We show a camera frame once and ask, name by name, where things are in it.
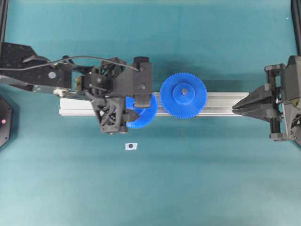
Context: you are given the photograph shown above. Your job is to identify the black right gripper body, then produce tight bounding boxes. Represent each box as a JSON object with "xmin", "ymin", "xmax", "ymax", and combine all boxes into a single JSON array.
[{"xmin": 264, "ymin": 64, "xmax": 286, "ymax": 141}]

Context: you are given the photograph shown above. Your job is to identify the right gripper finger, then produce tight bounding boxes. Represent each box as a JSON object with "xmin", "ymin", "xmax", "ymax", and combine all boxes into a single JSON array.
[
  {"xmin": 232, "ymin": 104, "xmax": 280, "ymax": 122},
  {"xmin": 232, "ymin": 85, "xmax": 278, "ymax": 109}
]

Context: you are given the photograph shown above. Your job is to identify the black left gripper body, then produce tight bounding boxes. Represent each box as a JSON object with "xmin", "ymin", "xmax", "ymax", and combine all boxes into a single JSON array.
[{"xmin": 75, "ymin": 57, "xmax": 128, "ymax": 134}]

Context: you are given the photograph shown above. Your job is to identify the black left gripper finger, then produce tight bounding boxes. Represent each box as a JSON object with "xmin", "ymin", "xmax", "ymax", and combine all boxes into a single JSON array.
[
  {"xmin": 124, "ymin": 110, "xmax": 140, "ymax": 122},
  {"xmin": 134, "ymin": 94, "xmax": 151, "ymax": 108}
]

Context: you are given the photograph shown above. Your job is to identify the small blue gear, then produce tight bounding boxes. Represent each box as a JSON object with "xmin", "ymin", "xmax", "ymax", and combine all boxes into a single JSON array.
[{"xmin": 126, "ymin": 94, "xmax": 158, "ymax": 129}]

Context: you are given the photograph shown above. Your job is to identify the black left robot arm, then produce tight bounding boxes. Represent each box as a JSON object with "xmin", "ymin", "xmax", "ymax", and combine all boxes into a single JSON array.
[{"xmin": 0, "ymin": 42, "xmax": 152, "ymax": 134}]

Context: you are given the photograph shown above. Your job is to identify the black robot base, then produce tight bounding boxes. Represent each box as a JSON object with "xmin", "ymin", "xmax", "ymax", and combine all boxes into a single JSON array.
[{"xmin": 0, "ymin": 96, "xmax": 13, "ymax": 147}]

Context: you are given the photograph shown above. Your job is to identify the large blue gear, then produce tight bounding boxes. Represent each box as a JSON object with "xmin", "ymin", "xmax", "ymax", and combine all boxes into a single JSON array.
[{"xmin": 159, "ymin": 72, "xmax": 207, "ymax": 119}]

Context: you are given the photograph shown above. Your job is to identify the white marker sticker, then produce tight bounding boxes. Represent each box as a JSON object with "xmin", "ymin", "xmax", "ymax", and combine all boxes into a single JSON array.
[{"xmin": 125, "ymin": 143, "xmax": 138, "ymax": 150}]

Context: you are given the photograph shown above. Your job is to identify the green table mat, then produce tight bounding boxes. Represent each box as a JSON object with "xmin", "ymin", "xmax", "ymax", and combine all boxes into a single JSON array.
[{"xmin": 0, "ymin": 0, "xmax": 301, "ymax": 226}]

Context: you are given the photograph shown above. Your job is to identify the aluminium extrusion rail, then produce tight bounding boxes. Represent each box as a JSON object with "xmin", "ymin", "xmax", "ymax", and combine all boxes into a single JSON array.
[{"xmin": 59, "ymin": 92, "xmax": 249, "ymax": 116}]

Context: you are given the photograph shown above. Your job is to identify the black camera cable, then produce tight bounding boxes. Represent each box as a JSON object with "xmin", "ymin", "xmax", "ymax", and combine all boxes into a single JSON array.
[{"xmin": 0, "ymin": 55, "xmax": 142, "ymax": 72}]

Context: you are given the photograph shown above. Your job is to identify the black frame post right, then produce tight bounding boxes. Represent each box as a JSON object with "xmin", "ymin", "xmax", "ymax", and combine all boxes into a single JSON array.
[{"xmin": 291, "ymin": 0, "xmax": 301, "ymax": 56}]

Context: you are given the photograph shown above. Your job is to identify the black frame post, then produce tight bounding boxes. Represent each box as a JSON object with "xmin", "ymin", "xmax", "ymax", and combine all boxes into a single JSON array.
[
  {"xmin": 291, "ymin": 0, "xmax": 301, "ymax": 56},
  {"xmin": 0, "ymin": 0, "xmax": 9, "ymax": 43}
]

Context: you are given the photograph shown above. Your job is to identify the black frame post left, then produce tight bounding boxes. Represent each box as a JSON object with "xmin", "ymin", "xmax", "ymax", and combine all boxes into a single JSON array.
[{"xmin": 0, "ymin": 0, "xmax": 9, "ymax": 43}]

